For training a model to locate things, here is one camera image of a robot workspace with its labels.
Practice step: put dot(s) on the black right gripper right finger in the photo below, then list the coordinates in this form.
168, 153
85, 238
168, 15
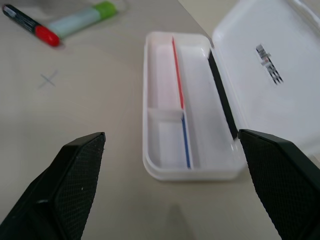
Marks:
282, 180

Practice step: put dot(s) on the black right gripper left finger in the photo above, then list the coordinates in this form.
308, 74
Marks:
70, 180

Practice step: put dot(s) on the black marker with red cap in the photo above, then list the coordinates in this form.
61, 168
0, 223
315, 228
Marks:
22, 18

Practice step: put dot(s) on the white plastic pencil case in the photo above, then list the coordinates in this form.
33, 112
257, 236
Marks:
200, 100

